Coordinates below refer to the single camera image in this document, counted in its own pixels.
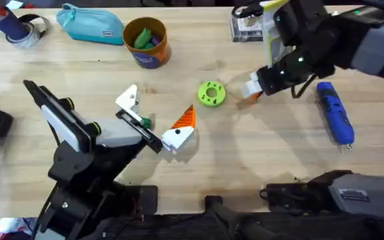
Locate orange ribbed wedge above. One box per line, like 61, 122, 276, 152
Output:
245, 91, 264, 105

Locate blue electric screwdriver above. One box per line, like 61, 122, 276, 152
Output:
315, 81, 355, 151

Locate green disc with holes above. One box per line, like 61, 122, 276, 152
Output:
197, 80, 227, 108

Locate clear plastic box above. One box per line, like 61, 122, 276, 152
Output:
230, 4, 267, 43

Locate left wrist upright plate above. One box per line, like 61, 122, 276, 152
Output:
23, 79, 102, 153

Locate orange tub with toys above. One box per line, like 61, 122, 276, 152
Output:
122, 16, 172, 70

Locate teal zip bag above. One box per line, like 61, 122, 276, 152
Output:
55, 3, 125, 46

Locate grey tape roll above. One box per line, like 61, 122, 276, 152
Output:
5, 13, 52, 50

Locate dark blue cup with tools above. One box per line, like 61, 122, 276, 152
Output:
0, 0, 30, 41

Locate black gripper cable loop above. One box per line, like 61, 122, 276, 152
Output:
291, 73, 317, 99

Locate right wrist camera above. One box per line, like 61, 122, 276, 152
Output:
273, 0, 317, 47

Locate black rail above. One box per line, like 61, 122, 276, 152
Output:
90, 195, 384, 240

